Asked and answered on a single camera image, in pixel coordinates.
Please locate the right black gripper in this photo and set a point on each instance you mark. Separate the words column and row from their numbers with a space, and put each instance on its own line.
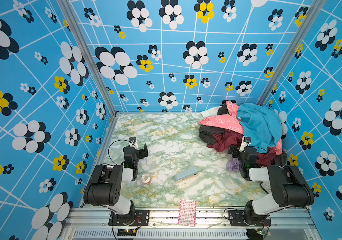
column 237, row 152

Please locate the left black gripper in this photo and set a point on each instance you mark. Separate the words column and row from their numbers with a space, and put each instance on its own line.
column 141, row 151

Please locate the maroon cloth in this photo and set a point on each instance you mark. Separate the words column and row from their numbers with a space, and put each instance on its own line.
column 224, row 141

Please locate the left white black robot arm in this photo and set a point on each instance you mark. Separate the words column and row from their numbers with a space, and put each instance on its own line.
column 104, row 187

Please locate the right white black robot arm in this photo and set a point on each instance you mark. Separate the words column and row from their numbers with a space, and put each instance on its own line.
column 288, row 187

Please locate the lavender cloth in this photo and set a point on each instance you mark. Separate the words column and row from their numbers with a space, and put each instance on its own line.
column 233, row 165

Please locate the pink printed cloth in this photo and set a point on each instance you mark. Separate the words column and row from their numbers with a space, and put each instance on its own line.
column 227, row 118

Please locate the black cloth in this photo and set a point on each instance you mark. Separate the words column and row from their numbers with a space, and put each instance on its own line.
column 206, row 134

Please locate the teal cloth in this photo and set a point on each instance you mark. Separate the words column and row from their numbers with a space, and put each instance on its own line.
column 261, row 124

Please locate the white cloth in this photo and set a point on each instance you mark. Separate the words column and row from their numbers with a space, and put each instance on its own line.
column 210, row 112

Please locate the clear tape roll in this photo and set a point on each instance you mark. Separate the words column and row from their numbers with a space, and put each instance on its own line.
column 146, row 178

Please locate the light blue stapler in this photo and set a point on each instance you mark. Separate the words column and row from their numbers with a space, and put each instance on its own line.
column 186, row 174

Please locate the pink patterned packet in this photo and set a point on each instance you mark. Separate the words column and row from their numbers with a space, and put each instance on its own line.
column 187, row 213

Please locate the left green circuit board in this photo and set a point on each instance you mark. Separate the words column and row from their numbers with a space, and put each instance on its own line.
column 126, row 232

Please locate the green circuit board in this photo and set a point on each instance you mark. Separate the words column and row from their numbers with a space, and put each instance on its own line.
column 126, row 232
column 257, row 234

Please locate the right green circuit board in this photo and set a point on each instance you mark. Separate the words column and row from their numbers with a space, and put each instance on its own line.
column 257, row 234

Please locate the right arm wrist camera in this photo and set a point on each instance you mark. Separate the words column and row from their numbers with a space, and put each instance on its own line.
column 246, row 141

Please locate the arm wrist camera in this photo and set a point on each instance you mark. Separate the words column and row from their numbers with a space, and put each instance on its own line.
column 246, row 141
column 133, row 142

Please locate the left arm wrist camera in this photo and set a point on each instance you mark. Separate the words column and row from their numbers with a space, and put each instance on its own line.
column 133, row 142

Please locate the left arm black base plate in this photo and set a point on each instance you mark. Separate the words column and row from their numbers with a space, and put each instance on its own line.
column 137, row 218

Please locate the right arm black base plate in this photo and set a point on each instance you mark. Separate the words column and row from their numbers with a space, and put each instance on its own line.
column 240, row 218

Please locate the aluminium front rail frame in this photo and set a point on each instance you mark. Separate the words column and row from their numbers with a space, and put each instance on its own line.
column 204, row 223

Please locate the right aluminium corner post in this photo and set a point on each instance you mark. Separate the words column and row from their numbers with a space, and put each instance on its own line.
column 302, row 31

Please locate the aluminium corner post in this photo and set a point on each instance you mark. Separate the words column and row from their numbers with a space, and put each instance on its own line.
column 69, row 14
column 302, row 31

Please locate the left aluminium corner post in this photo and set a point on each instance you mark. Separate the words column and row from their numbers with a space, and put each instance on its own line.
column 69, row 14

